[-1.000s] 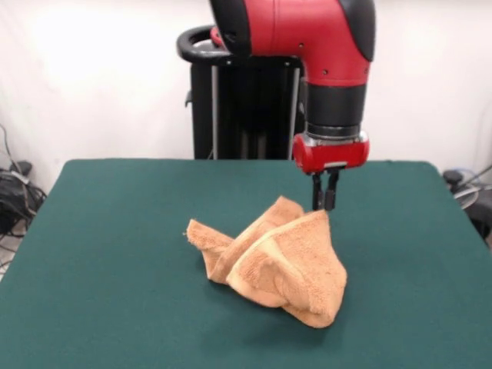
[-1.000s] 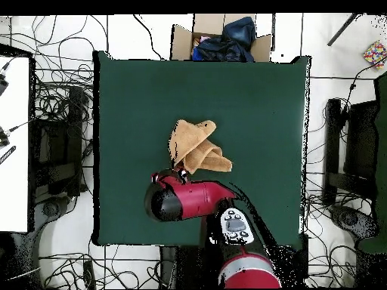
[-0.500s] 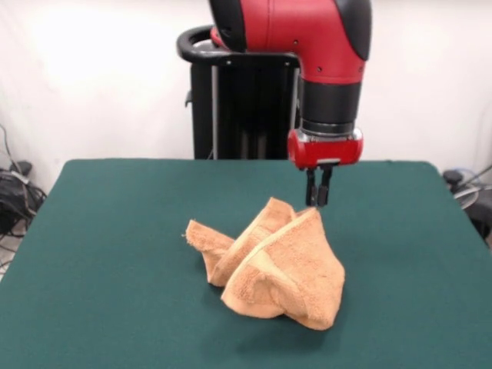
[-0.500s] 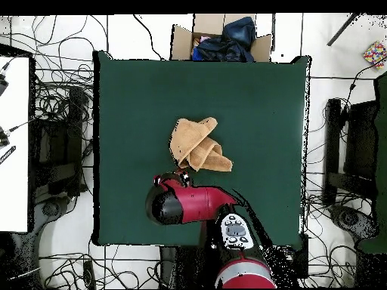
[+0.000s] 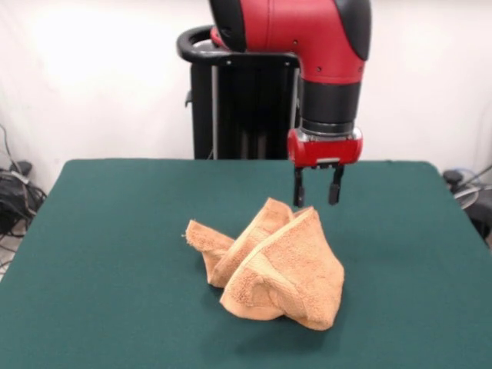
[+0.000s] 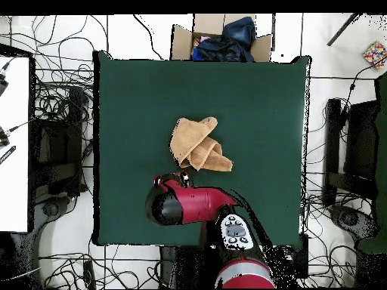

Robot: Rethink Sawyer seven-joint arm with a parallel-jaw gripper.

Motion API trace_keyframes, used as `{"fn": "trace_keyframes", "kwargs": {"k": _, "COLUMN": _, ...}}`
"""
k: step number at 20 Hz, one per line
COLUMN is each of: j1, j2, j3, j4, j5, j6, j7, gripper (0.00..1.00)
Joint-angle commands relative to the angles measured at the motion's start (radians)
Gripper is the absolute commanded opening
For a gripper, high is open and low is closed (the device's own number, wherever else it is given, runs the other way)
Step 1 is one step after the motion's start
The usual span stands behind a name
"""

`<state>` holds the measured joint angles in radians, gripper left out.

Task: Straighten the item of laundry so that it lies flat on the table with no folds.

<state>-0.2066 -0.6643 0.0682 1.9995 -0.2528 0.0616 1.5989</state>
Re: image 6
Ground black cable tangle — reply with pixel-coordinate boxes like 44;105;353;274
303;168;364;288
29;14;95;122
39;251;163;290

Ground black cable with plug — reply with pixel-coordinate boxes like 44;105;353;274
339;58;387;122

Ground black ribbed strip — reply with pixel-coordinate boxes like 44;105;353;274
0;145;17;165

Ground multicoloured patterned bundle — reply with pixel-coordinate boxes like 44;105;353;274
362;40;387;70

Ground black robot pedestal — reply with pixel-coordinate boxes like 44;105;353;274
159;245;212;289

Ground orange terry towel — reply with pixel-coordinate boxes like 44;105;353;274
169;116;234;173

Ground dark green table cloth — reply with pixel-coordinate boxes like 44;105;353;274
358;72;387;255
91;50;312;247

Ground black equipment stand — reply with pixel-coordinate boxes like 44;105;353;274
322;97;379;208
29;86;93;206

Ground cardboard box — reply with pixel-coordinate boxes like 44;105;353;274
170;13;274;63

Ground black power strip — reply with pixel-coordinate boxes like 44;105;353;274
82;259;97;290

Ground white table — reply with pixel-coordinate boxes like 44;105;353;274
0;55;31;233

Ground black metal bar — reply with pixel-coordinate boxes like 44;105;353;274
326;13;362;47

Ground black connector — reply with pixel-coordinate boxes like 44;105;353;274
0;125;12;149

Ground dark blue garment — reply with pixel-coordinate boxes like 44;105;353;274
191;16;258;63

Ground pink and yellow garment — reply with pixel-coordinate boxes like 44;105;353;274
193;35;212;48

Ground black device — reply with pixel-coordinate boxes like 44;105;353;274
0;72;10;97

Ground long black cable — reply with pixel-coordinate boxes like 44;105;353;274
132;14;166;60

